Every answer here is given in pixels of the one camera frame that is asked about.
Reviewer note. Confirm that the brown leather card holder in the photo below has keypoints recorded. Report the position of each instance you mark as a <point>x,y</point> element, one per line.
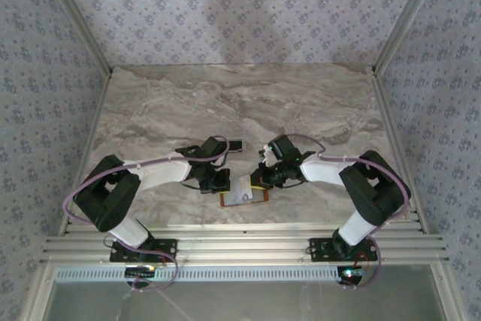
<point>263,197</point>

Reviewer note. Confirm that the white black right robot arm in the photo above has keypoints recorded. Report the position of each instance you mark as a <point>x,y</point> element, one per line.
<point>323,170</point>

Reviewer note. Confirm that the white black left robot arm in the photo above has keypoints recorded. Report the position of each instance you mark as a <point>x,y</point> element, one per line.
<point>161,176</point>

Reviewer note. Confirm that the small black box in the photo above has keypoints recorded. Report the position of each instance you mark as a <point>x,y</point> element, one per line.
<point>236,146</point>

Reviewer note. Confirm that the aluminium slotted base beam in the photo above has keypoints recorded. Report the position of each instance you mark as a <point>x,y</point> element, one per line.
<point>244,249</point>

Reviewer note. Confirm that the small circuit board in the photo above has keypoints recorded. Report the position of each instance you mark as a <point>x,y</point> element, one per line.
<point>351,274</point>
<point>141,272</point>

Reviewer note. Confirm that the aluminium table edge rail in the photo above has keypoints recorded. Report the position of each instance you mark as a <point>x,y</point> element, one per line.
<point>244,228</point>

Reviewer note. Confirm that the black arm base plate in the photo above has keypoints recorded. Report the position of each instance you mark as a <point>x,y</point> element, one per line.
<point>165,249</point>
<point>319,249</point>

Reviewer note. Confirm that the aluminium side rail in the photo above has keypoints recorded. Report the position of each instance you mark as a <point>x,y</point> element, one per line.
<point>391,129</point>
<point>88,148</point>

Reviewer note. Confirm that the aluminium corner post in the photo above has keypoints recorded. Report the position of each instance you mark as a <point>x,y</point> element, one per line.
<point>80,16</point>
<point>406,16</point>

